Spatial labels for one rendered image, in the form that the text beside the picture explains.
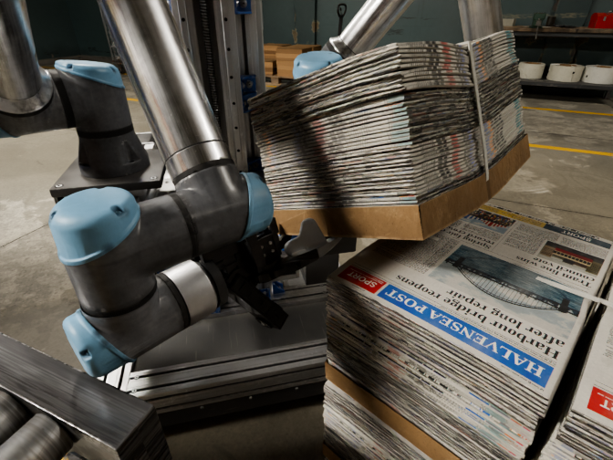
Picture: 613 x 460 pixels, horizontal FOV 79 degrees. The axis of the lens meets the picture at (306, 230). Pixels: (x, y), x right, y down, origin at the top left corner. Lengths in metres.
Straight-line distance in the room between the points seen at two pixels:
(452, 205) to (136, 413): 0.43
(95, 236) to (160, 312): 0.12
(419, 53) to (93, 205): 0.38
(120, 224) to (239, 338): 0.97
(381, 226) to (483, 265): 0.18
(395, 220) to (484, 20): 0.55
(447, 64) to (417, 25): 6.51
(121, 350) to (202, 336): 0.89
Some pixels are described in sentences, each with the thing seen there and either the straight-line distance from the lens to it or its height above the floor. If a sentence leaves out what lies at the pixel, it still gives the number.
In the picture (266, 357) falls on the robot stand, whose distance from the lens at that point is 1.21.
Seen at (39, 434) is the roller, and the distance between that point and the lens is 0.48.
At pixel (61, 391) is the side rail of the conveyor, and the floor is 0.80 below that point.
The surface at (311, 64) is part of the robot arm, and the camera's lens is 0.91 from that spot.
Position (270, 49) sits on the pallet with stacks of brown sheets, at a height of 0.50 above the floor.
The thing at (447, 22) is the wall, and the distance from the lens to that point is 6.98.
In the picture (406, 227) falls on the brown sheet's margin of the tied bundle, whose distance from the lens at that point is 0.46.
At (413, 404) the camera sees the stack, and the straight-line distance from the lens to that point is 0.58.
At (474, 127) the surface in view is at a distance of 0.60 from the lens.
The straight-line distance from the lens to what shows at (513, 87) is 0.74.
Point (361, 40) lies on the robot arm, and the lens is 1.04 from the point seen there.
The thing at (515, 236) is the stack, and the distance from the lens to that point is 0.69.
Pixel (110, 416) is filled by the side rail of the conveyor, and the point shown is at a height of 0.80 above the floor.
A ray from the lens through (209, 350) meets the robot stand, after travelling 1.28.
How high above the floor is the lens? 1.15
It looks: 31 degrees down
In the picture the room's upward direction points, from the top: straight up
